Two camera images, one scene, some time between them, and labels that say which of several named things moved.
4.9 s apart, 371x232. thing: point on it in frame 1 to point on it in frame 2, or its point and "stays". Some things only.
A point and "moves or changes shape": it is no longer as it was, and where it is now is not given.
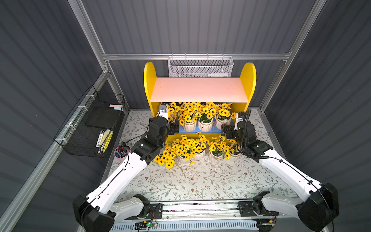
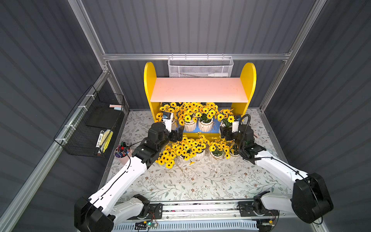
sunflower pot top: x=199 y=146 stays
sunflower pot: x=223 y=115 moves or changes shape
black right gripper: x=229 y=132 stays
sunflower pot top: x=235 y=152 stays
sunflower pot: x=205 y=112 stays
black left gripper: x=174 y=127 to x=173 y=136
